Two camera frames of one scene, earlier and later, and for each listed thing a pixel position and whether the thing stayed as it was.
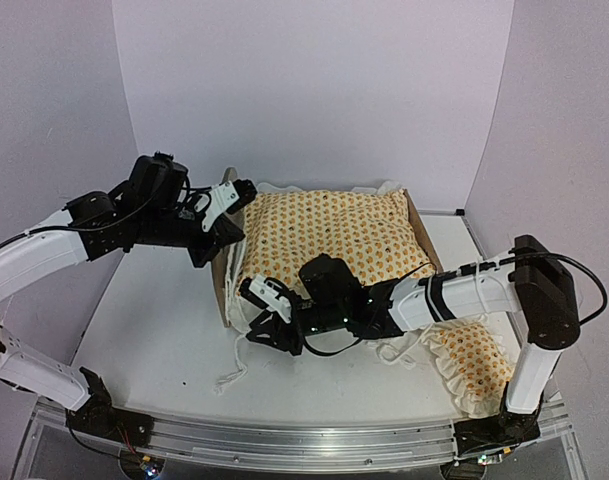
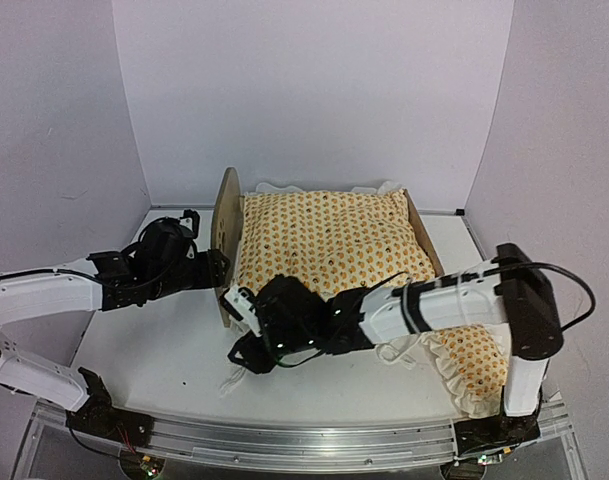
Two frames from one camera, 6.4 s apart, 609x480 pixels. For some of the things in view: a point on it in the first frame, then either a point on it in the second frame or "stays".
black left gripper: [224, 232] -> [211, 274]
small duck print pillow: [473, 361] stays
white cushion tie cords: [392, 354] stays
